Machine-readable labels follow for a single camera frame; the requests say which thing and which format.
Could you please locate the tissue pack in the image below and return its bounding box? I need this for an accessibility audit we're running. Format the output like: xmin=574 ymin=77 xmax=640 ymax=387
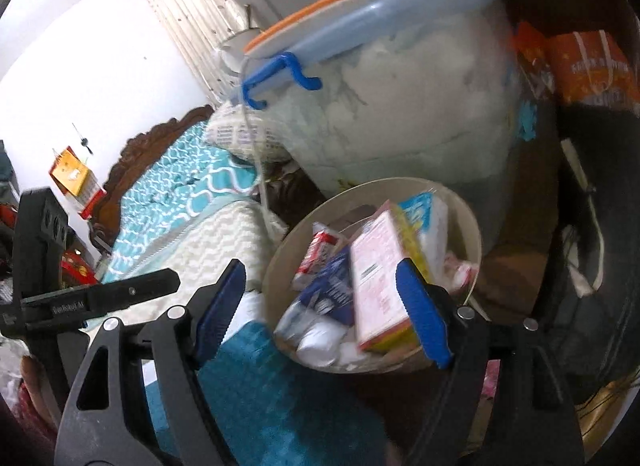
xmin=399 ymin=192 xmax=448 ymax=285

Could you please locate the red white snack wrapper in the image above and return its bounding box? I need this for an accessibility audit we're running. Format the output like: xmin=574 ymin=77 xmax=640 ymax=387
xmin=292 ymin=222 xmax=346 ymax=291

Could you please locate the clear storage box blue handle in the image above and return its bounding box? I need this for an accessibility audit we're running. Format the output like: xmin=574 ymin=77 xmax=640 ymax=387
xmin=233 ymin=0 xmax=521 ymax=248

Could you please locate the person's left hand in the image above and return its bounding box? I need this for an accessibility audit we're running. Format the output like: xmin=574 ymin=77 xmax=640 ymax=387
xmin=21 ymin=356 xmax=58 ymax=431

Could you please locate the red yellow wall calendar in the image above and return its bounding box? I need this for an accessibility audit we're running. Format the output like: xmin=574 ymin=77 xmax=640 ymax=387
xmin=49 ymin=146 xmax=106 ymax=220

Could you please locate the patterned cream pillow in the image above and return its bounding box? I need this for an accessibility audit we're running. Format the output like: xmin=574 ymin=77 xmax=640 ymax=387
xmin=203 ymin=102 xmax=292 ymax=163

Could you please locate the orange gift bag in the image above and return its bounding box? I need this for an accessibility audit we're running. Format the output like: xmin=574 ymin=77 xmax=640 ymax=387
xmin=544 ymin=30 xmax=639 ymax=116

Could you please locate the floral striped curtain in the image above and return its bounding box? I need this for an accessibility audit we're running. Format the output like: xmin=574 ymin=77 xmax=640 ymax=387
xmin=148 ymin=0 xmax=260 ymax=106

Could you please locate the blue white milk carton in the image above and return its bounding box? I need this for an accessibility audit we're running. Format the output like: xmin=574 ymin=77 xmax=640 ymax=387
xmin=274 ymin=246 xmax=355 ymax=368

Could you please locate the red box on shelf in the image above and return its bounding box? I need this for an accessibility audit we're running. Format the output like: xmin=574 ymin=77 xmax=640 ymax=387
xmin=61 ymin=249 xmax=99 ymax=287

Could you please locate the beige round trash bin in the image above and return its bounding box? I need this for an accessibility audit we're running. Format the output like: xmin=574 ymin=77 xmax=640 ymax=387
xmin=262 ymin=178 xmax=482 ymax=374

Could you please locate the dark wooden headboard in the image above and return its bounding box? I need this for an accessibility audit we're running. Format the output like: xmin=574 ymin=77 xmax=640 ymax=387
xmin=88 ymin=105 xmax=214 ymax=253

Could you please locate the pink yellow medicine box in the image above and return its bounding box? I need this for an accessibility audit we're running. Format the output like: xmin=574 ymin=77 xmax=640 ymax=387
xmin=349 ymin=200 xmax=432 ymax=354

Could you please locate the teal white quilt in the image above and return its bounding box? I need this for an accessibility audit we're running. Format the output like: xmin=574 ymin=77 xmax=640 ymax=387
xmin=101 ymin=121 xmax=262 ymax=277

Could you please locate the blue patterned bed sheet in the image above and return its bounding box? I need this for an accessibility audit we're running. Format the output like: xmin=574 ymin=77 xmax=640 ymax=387
xmin=84 ymin=195 xmax=392 ymax=466

